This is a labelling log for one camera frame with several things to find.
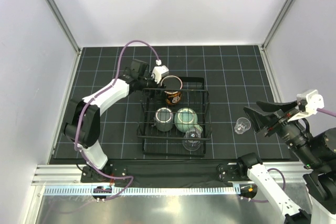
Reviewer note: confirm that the right aluminium frame post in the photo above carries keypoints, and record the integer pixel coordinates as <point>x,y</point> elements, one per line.
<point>276,24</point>

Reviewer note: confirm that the aluminium front rail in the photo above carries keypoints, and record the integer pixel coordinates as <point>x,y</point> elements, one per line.
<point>147,173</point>

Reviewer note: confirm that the teal speckled ceramic mug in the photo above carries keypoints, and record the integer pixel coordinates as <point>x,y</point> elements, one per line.
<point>185,118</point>

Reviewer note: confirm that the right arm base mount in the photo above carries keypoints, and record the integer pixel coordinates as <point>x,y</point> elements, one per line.
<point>232,174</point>

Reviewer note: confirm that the left aluminium frame post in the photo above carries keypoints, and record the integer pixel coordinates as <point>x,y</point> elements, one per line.
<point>61,21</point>

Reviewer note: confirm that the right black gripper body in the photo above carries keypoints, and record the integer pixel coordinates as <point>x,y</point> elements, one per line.
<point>283,118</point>

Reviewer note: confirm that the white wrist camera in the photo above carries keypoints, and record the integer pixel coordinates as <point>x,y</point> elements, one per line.
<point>308,103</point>
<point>159,72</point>

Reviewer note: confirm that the black red skull mug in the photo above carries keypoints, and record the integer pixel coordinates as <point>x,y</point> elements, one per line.
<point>172,86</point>

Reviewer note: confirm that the white slotted cable duct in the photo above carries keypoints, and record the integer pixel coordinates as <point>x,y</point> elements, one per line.
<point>87,190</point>

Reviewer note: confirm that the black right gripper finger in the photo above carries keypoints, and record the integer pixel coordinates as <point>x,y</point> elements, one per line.
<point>269,108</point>
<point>260,119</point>

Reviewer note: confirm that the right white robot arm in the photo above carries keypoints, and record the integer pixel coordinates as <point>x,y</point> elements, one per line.
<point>317,153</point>

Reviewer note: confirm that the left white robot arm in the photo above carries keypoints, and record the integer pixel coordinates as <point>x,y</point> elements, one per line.
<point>81,123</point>

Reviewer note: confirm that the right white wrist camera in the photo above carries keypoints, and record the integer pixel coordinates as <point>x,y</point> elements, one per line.
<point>308,103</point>

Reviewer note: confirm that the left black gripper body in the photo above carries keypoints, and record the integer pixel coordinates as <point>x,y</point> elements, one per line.
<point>147,83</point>

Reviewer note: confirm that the black grid table mat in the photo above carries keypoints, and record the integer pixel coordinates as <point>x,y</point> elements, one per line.
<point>235,77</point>

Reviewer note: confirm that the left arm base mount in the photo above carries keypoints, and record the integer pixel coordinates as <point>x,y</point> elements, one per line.
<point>105,175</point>

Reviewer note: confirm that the dark green ceramic mug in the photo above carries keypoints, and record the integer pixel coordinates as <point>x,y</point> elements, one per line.
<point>163,119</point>

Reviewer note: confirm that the small clear glass cup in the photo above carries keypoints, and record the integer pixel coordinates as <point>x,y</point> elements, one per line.
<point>242,125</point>

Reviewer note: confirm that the aluminium frame post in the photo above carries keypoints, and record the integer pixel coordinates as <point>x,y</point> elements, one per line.
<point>276,24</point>
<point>61,21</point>

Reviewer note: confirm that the black wire dish rack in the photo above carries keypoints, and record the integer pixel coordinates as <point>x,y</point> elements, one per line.
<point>169,144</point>

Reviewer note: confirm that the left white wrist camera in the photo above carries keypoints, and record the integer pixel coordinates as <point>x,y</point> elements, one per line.
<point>159,72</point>

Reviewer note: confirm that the large clear plastic cup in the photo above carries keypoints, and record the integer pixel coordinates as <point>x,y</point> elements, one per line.
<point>192,137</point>

